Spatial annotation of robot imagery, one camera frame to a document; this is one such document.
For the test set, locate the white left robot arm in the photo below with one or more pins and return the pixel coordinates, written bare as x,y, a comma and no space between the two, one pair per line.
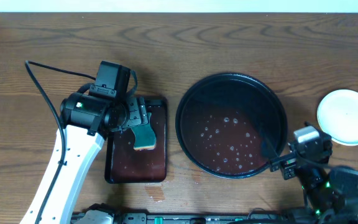
74,151

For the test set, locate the black rectangular water tray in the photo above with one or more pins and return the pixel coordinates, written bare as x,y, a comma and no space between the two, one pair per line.
125,164

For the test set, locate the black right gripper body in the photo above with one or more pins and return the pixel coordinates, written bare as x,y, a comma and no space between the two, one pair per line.
309,177

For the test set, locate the mint green plate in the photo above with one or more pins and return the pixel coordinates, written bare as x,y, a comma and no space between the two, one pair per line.
337,115

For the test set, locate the green orange sponge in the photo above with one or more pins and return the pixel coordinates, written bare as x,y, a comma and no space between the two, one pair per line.
145,138

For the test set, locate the black round tray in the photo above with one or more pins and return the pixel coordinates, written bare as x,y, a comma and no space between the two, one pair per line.
230,125

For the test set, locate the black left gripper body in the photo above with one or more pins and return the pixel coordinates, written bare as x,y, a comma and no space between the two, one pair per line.
138,112

